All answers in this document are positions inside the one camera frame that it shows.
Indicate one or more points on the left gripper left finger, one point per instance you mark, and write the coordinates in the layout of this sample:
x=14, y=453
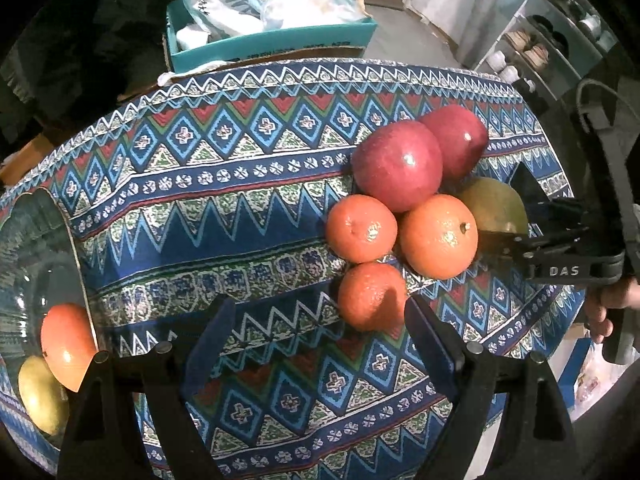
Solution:
x=179, y=369

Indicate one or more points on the right hand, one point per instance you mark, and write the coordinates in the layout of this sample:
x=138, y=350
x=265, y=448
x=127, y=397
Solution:
x=625, y=294

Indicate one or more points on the shoe rack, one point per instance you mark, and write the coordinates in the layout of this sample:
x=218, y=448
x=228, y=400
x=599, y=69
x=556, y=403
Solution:
x=549, y=45

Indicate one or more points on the green pear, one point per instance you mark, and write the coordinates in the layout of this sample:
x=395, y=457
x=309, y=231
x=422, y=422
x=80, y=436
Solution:
x=495, y=206

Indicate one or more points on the dark glass fruit plate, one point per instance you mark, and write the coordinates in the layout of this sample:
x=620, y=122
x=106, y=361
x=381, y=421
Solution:
x=35, y=319

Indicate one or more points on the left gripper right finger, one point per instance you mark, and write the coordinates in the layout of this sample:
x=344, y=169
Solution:
x=466, y=373

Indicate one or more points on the small tangerine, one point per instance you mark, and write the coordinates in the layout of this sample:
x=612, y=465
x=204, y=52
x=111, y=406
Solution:
x=360, y=229
x=372, y=296

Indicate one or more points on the red apple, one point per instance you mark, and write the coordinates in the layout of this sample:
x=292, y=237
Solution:
x=462, y=138
x=399, y=164

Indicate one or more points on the large orange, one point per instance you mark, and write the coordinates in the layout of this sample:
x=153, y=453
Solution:
x=67, y=344
x=439, y=238

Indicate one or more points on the clear plastic bag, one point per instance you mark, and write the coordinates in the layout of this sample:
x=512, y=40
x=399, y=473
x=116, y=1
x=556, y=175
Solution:
x=287, y=14

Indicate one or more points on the patterned blue tablecloth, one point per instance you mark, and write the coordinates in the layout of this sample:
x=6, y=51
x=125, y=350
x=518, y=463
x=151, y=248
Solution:
x=220, y=184

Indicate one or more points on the black hanging jacket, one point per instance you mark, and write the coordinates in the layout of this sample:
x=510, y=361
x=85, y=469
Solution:
x=69, y=62

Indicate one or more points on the yellow mango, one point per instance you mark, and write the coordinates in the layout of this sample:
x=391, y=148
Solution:
x=43, y=396

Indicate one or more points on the teal plastic crate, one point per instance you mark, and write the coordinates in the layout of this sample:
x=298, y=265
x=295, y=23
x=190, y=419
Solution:
x=189, y=45

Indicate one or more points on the wooden drawer box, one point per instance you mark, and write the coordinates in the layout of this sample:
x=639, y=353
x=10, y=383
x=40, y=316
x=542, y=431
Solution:
x=29, y=156

